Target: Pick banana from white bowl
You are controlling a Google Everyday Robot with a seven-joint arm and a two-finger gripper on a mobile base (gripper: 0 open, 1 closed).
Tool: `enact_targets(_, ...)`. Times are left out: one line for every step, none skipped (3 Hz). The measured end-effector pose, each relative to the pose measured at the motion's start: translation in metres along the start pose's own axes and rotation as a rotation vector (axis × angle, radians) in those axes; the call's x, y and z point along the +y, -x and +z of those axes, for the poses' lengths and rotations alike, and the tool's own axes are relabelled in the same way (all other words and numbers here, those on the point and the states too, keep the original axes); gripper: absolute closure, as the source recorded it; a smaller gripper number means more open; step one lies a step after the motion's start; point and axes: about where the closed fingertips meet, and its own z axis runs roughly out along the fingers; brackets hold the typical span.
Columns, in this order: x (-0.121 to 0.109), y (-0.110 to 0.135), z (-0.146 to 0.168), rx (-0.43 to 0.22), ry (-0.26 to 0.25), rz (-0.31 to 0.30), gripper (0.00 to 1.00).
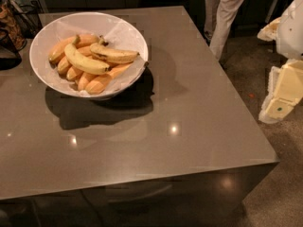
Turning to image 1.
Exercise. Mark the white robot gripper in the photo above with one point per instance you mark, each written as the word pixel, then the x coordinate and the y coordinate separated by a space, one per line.
pixel 291 32

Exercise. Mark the white paper bowl liner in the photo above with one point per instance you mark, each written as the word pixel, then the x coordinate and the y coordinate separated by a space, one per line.
pixel 123 35

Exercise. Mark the orange banana bunch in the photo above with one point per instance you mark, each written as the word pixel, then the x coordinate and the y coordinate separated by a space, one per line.
pixel 89 83

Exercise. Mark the white bowl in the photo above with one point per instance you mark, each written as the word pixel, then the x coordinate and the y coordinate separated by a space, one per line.
pixel 47 73

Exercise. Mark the front curved yellow banana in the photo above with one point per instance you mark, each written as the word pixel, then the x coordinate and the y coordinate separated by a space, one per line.
pixel 84 63

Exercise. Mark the person in beige trousers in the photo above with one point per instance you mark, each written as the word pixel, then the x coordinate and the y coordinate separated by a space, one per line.
pixel 219 17

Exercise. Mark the patterned container at left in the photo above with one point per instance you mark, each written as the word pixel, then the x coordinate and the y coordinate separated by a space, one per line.
pixel 9 23

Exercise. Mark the dark wire rack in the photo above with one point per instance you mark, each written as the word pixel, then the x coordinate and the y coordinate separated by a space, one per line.
pixel 27 18

